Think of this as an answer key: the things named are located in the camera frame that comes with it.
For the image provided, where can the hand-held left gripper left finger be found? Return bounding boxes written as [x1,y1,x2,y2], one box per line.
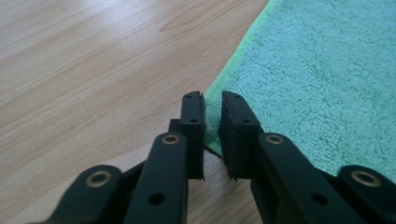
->
[167,91,207,181]

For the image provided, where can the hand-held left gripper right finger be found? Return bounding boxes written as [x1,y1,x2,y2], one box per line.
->
[218,91,265,181]

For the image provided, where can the green towel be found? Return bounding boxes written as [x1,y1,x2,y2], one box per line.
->
[204,0,396,185]

